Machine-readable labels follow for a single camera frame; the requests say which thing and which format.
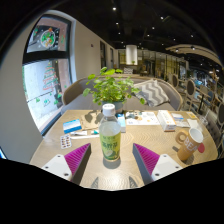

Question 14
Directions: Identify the group of dining chairs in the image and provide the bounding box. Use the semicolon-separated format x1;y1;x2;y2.
168;73;224;158

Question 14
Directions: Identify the clear bottle with green label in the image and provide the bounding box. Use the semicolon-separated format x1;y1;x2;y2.
98;103;122;163

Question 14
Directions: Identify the brown kraft card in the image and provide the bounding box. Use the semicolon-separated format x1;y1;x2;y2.
80;111;104;131

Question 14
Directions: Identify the group of ceiling lights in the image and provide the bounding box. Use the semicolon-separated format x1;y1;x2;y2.
111;4;198;51

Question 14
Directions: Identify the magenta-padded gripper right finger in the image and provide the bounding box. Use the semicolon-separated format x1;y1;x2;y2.
132;143;183;185

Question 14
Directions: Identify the brown paper cup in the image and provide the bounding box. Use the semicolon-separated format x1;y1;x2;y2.
175;127;204;162

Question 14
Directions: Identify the grey white chevron cushion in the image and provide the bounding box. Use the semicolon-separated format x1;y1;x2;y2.
133;78;171;108

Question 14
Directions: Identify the blue and white card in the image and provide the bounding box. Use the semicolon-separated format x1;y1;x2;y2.
62;118;83;135

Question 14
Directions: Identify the long white carton box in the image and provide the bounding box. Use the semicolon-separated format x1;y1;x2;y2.
156;109;178;132

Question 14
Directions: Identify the decorated window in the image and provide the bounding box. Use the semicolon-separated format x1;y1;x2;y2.
21;14;73;134

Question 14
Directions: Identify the white printed leaflet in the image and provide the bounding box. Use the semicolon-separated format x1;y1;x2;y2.
124;110;161;127

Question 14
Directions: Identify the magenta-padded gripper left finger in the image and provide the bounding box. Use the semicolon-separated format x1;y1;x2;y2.
41;143;92;185

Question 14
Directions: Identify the grey curved sofa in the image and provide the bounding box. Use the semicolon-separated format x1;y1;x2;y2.
60;74;184;116

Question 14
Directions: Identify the small yellow card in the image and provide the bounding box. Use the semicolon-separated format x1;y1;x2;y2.
186;111;198;120

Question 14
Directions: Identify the white tube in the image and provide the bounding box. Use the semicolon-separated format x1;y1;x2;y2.
69;129;100;140

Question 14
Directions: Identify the small blue white box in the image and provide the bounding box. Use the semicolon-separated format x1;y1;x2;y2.
115;113;127;133

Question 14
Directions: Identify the blister pack of pills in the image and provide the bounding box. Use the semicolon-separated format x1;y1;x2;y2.
59;134;73;150

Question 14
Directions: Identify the small white blue packet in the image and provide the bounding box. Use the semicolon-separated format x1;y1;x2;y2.
170;112;185;122

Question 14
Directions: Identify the green potted plant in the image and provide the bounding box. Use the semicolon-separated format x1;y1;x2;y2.
82;66;147;113

